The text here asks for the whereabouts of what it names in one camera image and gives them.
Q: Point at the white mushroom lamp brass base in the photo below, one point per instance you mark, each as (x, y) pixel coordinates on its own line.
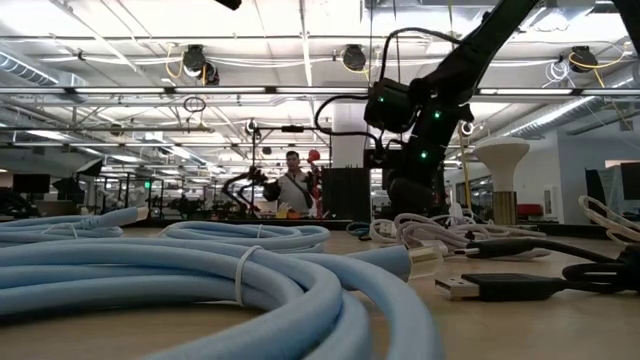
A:
(502, 160)

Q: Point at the silver ceiling duct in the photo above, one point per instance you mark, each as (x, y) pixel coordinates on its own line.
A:
(555, 117)

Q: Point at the person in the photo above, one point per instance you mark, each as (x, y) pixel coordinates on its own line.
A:
(292, 190)

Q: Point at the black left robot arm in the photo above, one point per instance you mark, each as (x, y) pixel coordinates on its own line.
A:
(229, 3)

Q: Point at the red desk lamp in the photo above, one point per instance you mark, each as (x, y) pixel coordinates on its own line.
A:
(313, 156)

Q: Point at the white zip tie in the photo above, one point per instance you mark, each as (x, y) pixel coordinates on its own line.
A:
(240, 280)

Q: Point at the black rig frame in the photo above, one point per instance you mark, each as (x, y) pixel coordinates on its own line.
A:
(292, 129)

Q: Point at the black cabinet box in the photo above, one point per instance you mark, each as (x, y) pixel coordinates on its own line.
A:
(346, 195)

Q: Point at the red box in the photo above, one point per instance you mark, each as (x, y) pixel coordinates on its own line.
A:
(530, 210)

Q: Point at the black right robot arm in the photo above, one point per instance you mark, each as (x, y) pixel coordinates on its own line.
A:
(465, 55)

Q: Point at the black background robot arms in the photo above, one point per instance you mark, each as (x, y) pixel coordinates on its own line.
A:
(240, 182)

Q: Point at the white square pillar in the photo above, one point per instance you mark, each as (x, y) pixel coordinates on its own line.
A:
(347, 135)

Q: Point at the black table edge rail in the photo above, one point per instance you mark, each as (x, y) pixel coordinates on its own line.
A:
(210, 223)

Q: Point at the dark computer monitor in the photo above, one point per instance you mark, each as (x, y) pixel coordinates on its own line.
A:
(631, 181)
(31, 183)

